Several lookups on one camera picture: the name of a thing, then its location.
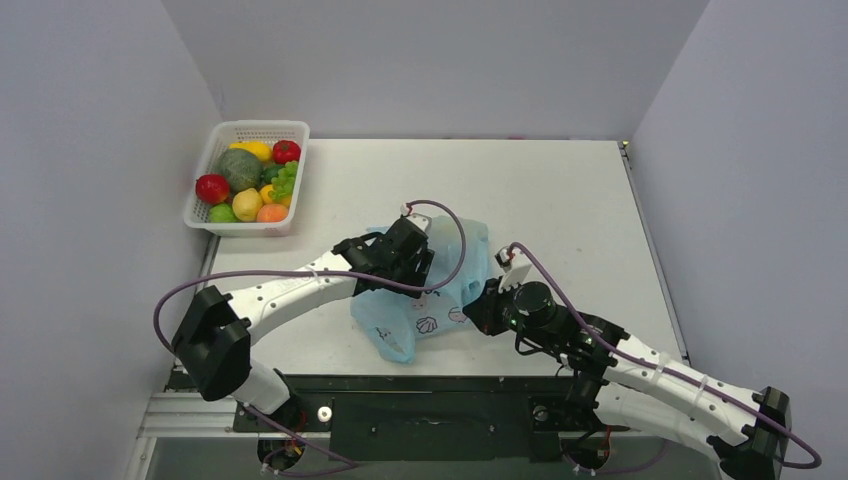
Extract yellow fake lemon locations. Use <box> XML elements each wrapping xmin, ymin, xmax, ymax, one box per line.
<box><xmin>231</xmin><ymin>188</ymin><xmax>265</xmax><ymax>222</ymax></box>

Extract red fake apple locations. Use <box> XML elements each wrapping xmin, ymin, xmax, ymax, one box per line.
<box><xmin>194</xmin><ymin>174</ymin><xmax>230</xmax><ymax>205</ymax></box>

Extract red fake tomato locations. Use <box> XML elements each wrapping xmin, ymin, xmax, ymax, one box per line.
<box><xmin>272</xmin><ymin>139</ymin><xmax>302</xmax><ymax>165</ymax></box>

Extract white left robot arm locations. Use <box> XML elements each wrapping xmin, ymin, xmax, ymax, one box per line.
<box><xmin>171</xmin><ymin>214</ymin><xmax>434</xmax><ymax>430</ymax></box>

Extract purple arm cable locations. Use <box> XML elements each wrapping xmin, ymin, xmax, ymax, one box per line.
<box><xmin>153</xmin><ymin>199</ymin><xmax>468</xmax><ymax>356</ymax></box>
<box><xmin>508</xmin><ymin>241</ymin><xmax>823</xmax><ymax>470</ymax></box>

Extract green fake grapes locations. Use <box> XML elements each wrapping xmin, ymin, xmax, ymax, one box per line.
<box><xmin>269</xmin><ymin>161</ymin><xmax>299</xmax><ymax>203</ymax></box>

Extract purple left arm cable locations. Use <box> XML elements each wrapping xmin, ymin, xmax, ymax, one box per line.
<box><xmin>153</xmin><ymin>199</ymin><xmax>468</xmax><ymax>356</ymax></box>

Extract orange fake peach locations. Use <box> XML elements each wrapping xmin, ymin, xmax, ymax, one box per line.
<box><xmin>256</xmin><ymin>203</ymin><xmax>289</xmax><ymax>223</ymax></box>

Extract dark green fake avocado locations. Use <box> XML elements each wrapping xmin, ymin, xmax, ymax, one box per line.
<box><xmin>262</xmin><ymin>164</ymin><xmax>285</xmax><ymax>184</ymax></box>

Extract white plastic basket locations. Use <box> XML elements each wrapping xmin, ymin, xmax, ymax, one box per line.
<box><xmin>183</xmin><ymin>120</ymin><xmax>310</xmax><ymax>237</ymax></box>

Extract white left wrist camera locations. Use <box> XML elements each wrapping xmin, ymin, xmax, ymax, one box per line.
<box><xmin>400</xmin><ymin>204</ymin><xmax>432</xmax><ymax>234</ymax></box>

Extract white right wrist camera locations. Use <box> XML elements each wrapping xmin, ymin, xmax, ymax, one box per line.
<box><xmin>495</xmin><ymin>246</ymin><xmax>532</xmax><ymax>293</ymax></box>

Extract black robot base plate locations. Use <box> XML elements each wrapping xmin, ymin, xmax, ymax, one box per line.
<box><xmin>165</xmin><ymin>367</ymin><xmax>631</xmax><ymax>464</ymax></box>

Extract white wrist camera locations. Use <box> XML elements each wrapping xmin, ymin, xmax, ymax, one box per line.
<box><xmin>495</xmin><ymin>246</ymin><xmax>532</xmax><ymax>293</ymax></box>
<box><xmin>400</xmin><ymin>204</ymin><xmax>432</xmax><ymax>234</ymax></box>

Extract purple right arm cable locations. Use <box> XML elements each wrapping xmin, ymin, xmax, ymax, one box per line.
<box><xmin>508</xmin><ymin>241</ymin><xmax>823</xmax><ymax>470</ymax></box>

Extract green fake lime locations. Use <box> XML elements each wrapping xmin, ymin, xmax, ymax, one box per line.
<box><xmin>207</xmin><ymin>203</ymin><xmax>240</xmax><ymax>223</ymax></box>

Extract light blue printed plastic bag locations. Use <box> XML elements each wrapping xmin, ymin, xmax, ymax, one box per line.
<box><xmin>350</xmin><ymin>219</ymin><xmax>491</xmax><ymax>364</ymax></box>

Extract green fake melon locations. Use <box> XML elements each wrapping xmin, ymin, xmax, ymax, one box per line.
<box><xmin>212</xmin><ymin>149</ymin><xmax>263</xmax><ymax>193</ymax></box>

